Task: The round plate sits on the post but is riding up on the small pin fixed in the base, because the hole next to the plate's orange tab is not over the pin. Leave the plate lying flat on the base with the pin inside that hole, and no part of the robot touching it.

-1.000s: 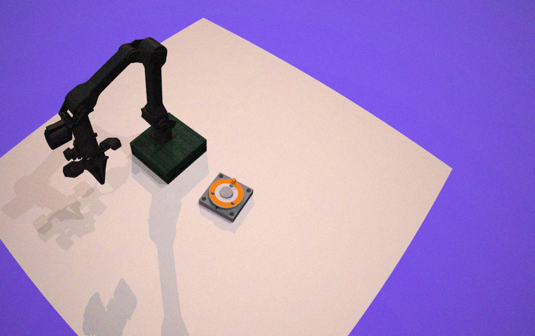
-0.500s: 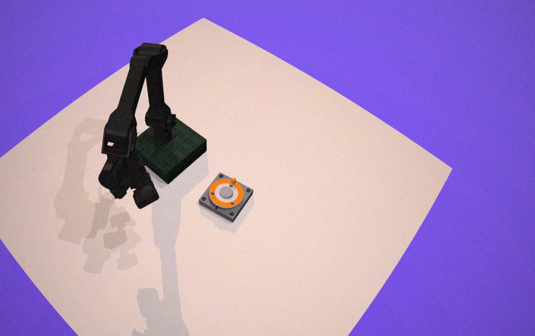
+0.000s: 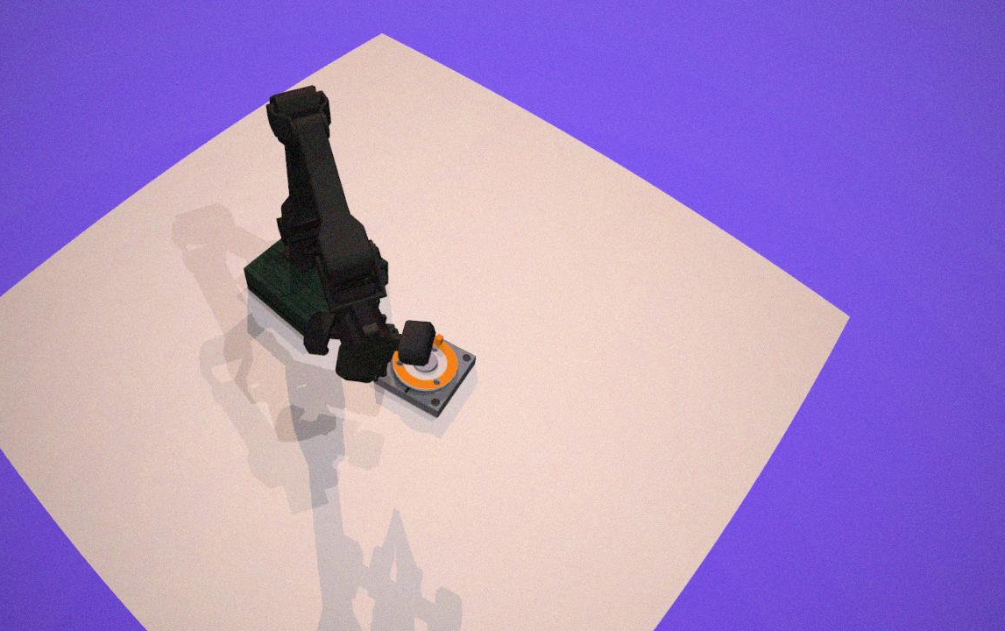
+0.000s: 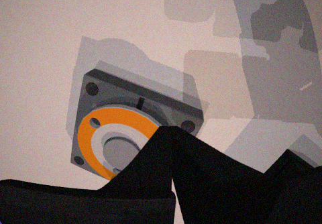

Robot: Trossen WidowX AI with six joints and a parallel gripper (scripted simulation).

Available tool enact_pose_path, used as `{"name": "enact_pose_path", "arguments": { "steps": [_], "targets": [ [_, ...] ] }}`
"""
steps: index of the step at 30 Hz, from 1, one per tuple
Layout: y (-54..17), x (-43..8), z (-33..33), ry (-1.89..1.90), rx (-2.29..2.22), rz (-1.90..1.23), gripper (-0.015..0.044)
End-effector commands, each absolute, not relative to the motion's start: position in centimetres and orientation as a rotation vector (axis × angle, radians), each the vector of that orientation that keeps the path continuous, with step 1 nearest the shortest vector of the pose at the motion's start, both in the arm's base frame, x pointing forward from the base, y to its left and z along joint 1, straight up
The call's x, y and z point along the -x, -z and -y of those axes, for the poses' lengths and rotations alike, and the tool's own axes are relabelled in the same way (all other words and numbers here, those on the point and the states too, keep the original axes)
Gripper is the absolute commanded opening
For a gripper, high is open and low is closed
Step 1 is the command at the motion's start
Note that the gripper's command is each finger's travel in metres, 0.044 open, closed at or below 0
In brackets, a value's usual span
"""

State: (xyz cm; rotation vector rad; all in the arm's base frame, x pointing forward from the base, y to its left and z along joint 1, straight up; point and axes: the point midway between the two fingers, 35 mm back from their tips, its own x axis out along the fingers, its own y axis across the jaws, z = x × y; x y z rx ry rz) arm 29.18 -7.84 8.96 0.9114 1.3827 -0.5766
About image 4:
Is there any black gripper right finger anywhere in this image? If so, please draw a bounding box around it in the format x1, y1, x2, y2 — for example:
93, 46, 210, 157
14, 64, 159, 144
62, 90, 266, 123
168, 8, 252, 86
169, 127, 322, 224

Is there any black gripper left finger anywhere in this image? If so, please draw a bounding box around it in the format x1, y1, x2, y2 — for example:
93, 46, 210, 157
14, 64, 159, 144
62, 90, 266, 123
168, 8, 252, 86
0, 127, 176, 224

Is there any orange round plate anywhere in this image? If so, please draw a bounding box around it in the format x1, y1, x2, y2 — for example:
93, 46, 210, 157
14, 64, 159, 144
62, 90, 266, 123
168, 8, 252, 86
78, 104, 162, 180

